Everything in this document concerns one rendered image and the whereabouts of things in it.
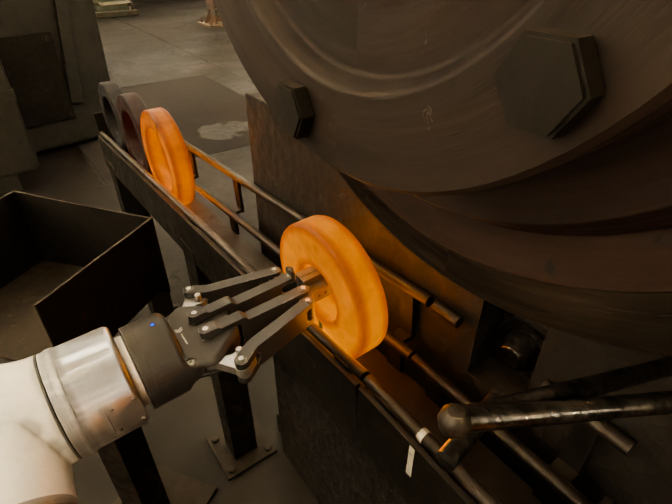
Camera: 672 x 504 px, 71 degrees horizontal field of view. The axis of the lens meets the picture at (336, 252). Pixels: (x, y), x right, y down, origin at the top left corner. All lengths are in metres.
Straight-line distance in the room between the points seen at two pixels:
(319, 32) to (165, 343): 0.28
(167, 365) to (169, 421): 0.97
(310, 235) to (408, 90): 0.31
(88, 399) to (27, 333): 0.40
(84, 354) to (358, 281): 0.23
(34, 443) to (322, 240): 0.27
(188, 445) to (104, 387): 0.93
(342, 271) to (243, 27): 0.24
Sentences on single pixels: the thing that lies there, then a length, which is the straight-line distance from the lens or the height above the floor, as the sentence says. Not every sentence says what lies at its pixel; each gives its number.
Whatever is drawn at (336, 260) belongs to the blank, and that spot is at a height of 0.81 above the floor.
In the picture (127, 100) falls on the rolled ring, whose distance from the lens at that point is 1.09.
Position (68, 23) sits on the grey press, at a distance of 3.09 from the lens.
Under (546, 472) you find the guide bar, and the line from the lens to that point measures 0.45.
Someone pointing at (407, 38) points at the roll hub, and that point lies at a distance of 0.18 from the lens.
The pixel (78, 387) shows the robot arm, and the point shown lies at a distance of 0.40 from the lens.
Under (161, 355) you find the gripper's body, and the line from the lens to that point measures 0.41.
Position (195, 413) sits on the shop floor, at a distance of 1.38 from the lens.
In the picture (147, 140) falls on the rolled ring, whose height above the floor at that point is 0.72.
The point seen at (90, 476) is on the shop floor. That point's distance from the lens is 1.36.
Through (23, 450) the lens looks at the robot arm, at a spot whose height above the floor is 0.78.
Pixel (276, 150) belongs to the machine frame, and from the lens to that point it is 0.67.
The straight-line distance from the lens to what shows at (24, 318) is 0.83.
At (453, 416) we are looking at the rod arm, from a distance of 0.20.
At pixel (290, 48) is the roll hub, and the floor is 1.02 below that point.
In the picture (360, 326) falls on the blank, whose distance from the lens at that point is 0.45.
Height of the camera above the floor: 1.06
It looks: 34 degrees down
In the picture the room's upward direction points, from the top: straight up
